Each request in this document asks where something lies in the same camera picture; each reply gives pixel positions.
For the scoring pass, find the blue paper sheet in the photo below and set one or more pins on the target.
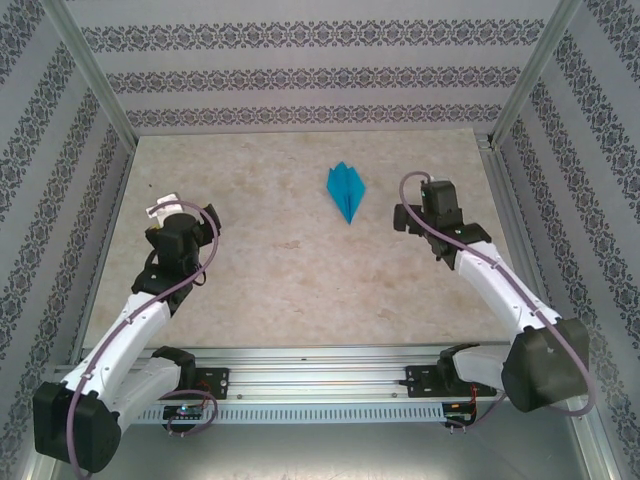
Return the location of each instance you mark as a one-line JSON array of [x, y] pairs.
[[345, 192]]

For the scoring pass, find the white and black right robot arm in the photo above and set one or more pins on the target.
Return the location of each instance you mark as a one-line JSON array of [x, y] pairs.
[[500, 290]]

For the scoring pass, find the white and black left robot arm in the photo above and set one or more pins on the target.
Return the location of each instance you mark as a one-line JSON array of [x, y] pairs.
[[115, 350]]

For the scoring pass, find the sheet metal tray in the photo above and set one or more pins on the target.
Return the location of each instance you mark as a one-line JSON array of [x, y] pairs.
[[320, 455]]

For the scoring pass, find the aluminium side rail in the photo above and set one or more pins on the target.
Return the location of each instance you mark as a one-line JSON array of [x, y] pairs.
[[521, 250], [101, 255]]

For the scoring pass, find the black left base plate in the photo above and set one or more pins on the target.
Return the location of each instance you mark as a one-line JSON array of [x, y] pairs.
[[217, 382]]

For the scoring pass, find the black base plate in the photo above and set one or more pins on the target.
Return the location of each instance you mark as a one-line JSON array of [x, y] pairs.
[[422, 380], [217, 382]]

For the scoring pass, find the aluminium frame post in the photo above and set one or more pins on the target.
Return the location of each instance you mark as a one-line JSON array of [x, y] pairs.
[[90, 65], [602, 450], [537, 65]]

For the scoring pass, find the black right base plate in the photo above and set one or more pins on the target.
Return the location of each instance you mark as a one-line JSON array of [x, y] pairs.
[[422, 380]]

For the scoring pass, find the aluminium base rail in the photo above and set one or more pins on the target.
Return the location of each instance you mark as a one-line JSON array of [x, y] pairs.
[[310, 372]]

